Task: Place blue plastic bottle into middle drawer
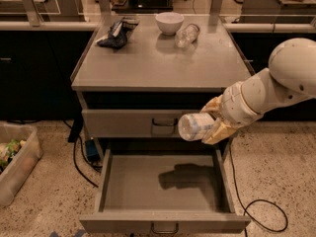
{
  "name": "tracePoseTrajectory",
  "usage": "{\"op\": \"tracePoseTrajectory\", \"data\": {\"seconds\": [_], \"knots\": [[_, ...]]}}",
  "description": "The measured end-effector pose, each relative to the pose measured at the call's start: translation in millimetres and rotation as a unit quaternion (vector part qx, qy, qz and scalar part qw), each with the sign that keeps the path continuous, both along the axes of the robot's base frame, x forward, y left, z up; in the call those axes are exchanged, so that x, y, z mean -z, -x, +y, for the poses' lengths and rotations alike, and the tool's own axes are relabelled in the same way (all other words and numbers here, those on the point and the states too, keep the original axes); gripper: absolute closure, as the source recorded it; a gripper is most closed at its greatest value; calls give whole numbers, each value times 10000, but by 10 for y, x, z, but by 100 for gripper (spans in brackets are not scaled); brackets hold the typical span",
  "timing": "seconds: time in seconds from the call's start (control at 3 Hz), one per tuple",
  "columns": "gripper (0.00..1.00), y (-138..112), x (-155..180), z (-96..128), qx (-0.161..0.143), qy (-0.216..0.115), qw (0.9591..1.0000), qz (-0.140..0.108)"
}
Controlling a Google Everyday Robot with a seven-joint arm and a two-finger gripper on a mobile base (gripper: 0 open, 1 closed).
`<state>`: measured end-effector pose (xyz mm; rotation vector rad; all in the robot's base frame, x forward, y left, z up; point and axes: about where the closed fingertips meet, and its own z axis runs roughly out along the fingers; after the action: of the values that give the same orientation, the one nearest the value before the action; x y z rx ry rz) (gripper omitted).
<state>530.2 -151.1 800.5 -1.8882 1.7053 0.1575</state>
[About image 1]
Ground grey metal drawer cabinet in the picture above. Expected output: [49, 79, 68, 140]
[72, 15, 254, 153]

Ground black floor cable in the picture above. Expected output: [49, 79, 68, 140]
[228, 141, 289, 237]
[62, 119, 103, 189]

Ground green produce in bin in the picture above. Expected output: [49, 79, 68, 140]
[0, 139, 26, 173]

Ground open middle grey drawer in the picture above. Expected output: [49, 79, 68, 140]
[80, 149, 251, 235]

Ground clear empty plastic bottle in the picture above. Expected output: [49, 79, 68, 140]
[175, 24, 200, 48]

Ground closed top grey drawer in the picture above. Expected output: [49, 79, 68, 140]
[82, 110, 198, 138]

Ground black floor cable left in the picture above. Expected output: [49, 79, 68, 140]
[62, 119, 103, 189]

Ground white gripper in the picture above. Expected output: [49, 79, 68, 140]
[200, 82, 263, 145]

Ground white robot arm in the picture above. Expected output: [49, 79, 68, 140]
[202, 38, 316, 145]

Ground blue power adapter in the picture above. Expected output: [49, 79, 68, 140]
[85, 139, 100, 162]

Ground white ceramic bowl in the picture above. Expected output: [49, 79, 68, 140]
[155, 12, 184, 35]

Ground clear plastic storage bin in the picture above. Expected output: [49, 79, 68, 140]
[0, 122, 42, 206]

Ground dark blue chip bag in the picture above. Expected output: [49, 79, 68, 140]
[96, 17, 139, 49]

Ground black floor cable right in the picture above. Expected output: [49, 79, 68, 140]
[228, 141, 289, 237]

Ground blue label plastic bottle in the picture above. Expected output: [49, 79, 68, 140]
[178, 113, 214, 141]

